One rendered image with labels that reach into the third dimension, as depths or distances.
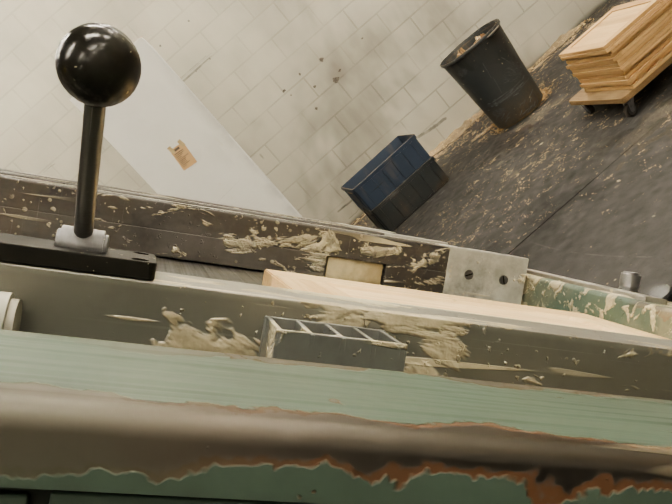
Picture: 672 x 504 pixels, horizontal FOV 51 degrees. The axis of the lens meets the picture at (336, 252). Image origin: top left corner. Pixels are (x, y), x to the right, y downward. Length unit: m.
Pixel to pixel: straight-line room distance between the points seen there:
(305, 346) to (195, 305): 0.07
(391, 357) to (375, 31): 5.76
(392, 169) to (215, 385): 4.89
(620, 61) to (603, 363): 3.52
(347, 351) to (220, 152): 4.19
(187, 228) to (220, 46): 5.07
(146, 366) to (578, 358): 0.34
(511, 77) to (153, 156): 2.50
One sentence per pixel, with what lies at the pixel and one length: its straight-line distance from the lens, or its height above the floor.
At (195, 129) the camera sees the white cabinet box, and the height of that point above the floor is 1.43.
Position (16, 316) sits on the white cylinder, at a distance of 0.36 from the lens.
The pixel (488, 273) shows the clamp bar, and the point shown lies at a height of 0.96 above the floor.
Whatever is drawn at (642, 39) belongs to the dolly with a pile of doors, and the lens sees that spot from 4.03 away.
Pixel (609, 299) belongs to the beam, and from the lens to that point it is 0.90.
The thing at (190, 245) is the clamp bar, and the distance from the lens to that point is 0.91.
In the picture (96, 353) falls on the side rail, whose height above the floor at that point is 1.34.
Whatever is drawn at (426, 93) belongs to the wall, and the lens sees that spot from 6.15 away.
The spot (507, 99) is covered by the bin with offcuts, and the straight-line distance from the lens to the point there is 5.20.
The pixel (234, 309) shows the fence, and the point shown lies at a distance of 0.38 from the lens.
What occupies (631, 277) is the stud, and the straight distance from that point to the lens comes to 0.96.
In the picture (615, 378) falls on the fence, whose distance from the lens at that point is 0.48.
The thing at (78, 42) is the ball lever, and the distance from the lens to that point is 0.34.
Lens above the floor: 1.36
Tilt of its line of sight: 14 degrees down
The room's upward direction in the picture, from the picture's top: 41 degrees counter-clockwise
